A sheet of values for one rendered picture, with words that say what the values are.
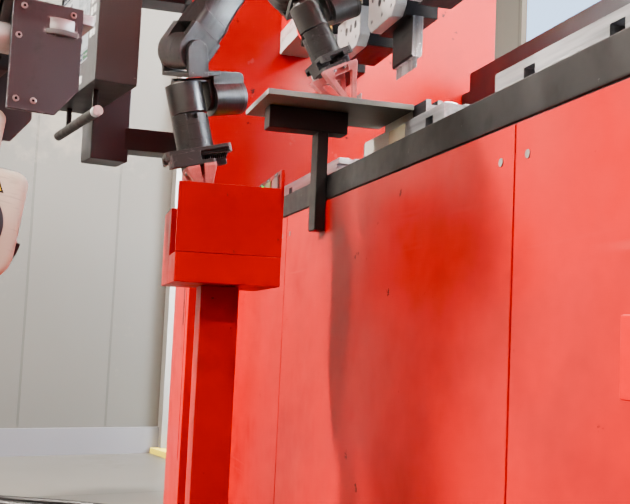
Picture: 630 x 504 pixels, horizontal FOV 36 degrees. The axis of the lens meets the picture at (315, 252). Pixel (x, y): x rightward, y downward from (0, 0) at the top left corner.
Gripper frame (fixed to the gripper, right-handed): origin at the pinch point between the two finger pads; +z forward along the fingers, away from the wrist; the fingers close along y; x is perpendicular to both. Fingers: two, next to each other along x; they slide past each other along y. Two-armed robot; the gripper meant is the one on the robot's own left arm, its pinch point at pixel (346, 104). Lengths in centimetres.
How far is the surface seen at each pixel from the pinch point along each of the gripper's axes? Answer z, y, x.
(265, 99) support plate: -5.6, -5.2, 15.4
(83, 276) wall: 2, 290, 39
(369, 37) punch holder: -11.9, 15.1, -16.0
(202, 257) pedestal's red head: 14.8, -23.3, 39.7
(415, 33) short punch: -6.6, -5.3, -15.6
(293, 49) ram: -26, 78, -23
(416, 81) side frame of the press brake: -6, 85, -55
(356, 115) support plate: 2.6, -0.8, -0.5
